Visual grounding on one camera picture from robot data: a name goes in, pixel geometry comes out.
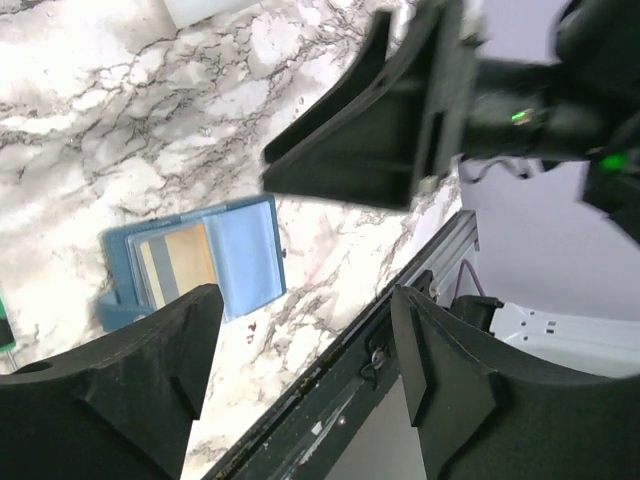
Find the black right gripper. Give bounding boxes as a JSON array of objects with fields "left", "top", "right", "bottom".
[{"left": 262, "top": 1, "right": 639, "bottom": 235}]

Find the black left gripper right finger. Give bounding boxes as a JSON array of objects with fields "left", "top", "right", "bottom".
[{"left": 391, "top": 286, "right": 639, "bottom": 479}]

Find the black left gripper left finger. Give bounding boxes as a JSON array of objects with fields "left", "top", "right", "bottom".
[{"left": 1, "top": 285, "right": 224, "bottom": 479}]

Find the blue leather card holder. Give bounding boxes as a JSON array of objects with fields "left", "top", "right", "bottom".
[{"left": 97, "top": 194, "right": 286, "bottom": 332}]

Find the white plastic card tray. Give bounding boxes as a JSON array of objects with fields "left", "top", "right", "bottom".
[{"left": 164, "top": 0, "right": 260, "bottom": 29}]

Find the green black screwdriver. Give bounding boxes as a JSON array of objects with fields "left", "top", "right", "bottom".
[{"left": 0, "top": 301, "right": 18, "bottom": 371}]

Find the aluminium frame rail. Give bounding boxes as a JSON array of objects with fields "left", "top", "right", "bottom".
[{"left": 376, "top": 210, "right": 478, "bottom": 299}]

